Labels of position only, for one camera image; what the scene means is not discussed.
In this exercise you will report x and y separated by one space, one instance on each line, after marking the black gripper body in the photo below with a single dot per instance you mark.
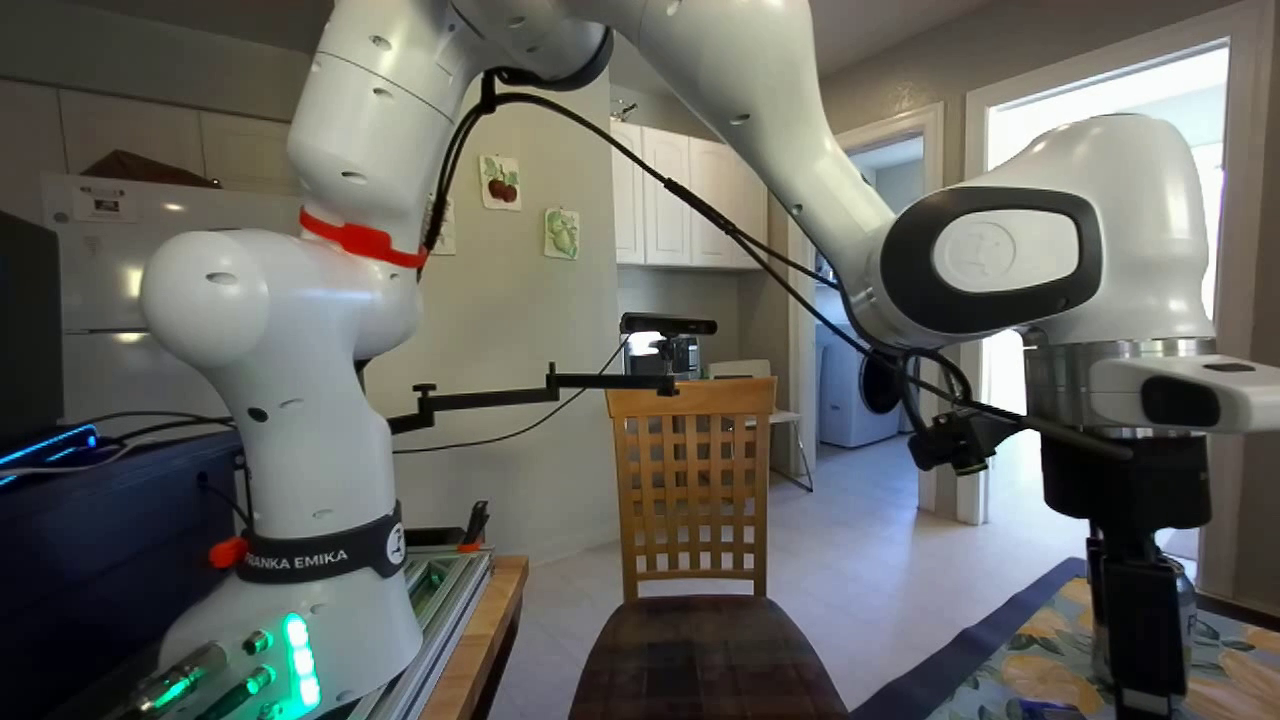
1126 484

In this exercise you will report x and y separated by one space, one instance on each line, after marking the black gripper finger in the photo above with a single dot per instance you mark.
1120 663
1166 652

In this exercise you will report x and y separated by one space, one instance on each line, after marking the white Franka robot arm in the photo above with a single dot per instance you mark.
321 402

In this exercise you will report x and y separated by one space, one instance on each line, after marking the white washing machine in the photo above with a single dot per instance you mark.
840 415

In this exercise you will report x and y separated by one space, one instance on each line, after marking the wooden lattice back chair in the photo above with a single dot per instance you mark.
695 535

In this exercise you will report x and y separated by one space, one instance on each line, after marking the wooden mounting board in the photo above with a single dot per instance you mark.
484 641

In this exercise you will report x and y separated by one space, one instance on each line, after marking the black orange clamp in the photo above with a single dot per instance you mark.
467 525

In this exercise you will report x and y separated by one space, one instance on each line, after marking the white refrigerator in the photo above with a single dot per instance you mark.
104 285

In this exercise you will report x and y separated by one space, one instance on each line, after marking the black monitor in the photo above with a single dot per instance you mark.
26 334

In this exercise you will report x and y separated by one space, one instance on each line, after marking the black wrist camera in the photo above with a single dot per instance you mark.
960 441

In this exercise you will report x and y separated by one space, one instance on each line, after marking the black stereo camera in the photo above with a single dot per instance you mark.
666 338

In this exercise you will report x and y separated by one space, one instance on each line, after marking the white wall cabinets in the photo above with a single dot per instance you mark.
666 202

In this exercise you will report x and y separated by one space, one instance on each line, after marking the green fruit wall picture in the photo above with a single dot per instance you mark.
561 235

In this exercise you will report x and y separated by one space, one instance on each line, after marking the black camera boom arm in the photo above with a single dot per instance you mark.
504 395

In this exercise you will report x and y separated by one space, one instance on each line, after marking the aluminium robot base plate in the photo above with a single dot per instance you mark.
444 601

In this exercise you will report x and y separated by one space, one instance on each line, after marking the red fruit wall picture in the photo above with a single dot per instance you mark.
500 181

